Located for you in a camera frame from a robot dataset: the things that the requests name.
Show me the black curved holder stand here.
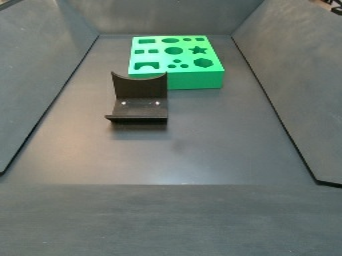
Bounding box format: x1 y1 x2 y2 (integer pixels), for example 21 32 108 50
105 72 168 122

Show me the green shape sorter block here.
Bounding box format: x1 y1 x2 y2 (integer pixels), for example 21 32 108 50
128 35 224 90

